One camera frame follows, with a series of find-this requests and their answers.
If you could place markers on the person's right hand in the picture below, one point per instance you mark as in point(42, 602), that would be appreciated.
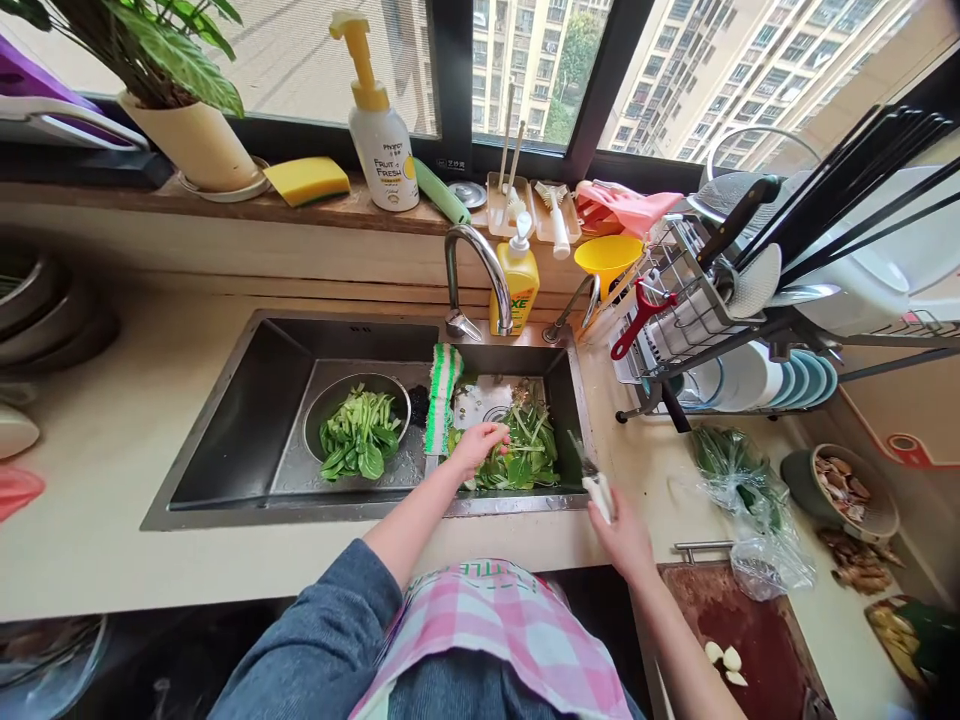
point(622, 532)

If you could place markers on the person's left hand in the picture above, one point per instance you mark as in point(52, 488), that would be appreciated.
point(474, 450)

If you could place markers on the person's right fingers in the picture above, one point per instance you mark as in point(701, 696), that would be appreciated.
point(606, 506)

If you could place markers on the person's left fingers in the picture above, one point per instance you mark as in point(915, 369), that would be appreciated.
point(496, 435)

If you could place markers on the leafy greens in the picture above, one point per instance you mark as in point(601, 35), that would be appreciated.
point(529, 450)

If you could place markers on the green white striped cloth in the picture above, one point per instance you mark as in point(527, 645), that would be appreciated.
point(442, 390)

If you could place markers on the black scrubbing pad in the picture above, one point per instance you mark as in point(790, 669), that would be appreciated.
point(417, 405)

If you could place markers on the plastic bag of greens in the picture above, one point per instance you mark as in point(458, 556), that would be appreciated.
point(739, 480)

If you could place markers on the cut greens in bowl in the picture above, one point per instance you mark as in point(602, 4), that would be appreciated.
point(356, 439)

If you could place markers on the yellow dish soap bottle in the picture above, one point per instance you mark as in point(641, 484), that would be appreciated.
point(517, 285)

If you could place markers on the small chrome tap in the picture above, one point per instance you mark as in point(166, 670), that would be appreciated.
point(574, 304)

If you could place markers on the red cutting board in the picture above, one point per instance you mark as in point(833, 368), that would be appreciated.
point(731, 615)

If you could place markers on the row of white bowls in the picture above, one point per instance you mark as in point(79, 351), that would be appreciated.
point(731, 382)

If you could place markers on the person's body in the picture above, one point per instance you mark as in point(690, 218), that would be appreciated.
point(487, 637)

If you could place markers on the round metal colander bowl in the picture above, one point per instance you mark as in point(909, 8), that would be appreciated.
point(319, 409)

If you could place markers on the peeled garlic clove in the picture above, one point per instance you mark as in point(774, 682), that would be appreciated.
point(732, 660)
point(713, 651)
point(739, 679)

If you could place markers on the curved chrome faucet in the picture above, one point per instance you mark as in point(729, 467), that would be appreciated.
point(480, 251)

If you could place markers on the yellow plastic funnel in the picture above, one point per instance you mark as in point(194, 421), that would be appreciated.
point(609, 259)

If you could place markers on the metal dish rack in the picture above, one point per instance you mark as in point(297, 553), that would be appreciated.
point(690, 307)

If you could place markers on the beige brush tray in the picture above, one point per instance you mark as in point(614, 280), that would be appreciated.
point(499, 217)

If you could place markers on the green bowl of shells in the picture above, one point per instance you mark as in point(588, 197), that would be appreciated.
point(840, 484)

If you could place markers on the thin white bottle brush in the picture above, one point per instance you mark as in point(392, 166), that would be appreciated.
point(516, 199)

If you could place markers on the row of blue plates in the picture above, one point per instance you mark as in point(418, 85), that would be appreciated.
point(806, 379)

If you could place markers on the metal sink plug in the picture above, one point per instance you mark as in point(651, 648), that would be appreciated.
point(467, 193)

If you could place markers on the stainless steel double sink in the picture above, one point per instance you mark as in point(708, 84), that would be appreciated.
point(247, 420)

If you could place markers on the light green cylinder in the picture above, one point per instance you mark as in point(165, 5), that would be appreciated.
point(442, 191)

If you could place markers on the pile of ginger pieces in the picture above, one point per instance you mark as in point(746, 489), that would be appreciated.
point(859, 562)

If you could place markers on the white rice paddle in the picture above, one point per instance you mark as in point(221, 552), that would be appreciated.
point(756, 285)

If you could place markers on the pink rubber gloves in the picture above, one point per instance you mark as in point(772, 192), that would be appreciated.
point(637, 206)

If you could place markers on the white yellow pump bottle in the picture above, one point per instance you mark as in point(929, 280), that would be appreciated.
point(386, 157)

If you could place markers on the white board with red rim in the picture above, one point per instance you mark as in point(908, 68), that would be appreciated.
point(919, 450)

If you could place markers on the yellow green sponge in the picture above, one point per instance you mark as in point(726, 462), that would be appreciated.
point(304, 180)

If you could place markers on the plate of sliced food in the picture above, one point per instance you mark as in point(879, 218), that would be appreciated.
point(900, 637)

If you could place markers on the steel mesh colander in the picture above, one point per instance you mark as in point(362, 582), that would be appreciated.
point(716, 196)

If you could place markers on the large white pot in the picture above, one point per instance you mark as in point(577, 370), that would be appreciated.
point(877, 277)

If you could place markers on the black framed window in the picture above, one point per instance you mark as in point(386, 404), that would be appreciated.
point(452, 75)

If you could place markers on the glass pot lid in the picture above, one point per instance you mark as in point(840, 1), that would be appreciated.
point(742, 139)

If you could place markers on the bundle of black chopsticks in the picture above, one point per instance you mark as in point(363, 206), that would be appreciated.
point(847, 172)

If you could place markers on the cream plant pot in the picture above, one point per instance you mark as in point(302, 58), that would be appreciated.
point(202, 146)

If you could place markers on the stack of steel bowls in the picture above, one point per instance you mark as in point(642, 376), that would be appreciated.
point(45, 315)

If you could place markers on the pink plastic item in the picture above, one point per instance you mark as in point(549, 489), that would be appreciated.
point(19, 491)

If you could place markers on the small white bowl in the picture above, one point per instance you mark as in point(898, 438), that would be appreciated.
point(15, 431)

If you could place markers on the black board holder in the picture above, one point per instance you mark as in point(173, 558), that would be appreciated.
point(90, 169)

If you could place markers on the green leafy houseplant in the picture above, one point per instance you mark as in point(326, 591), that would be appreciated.
point(165, 52)

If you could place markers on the glass lid with steel rim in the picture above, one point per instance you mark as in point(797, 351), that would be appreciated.
point(45, 667)

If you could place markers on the purple cutting board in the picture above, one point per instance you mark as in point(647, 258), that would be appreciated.
point(37, 94)

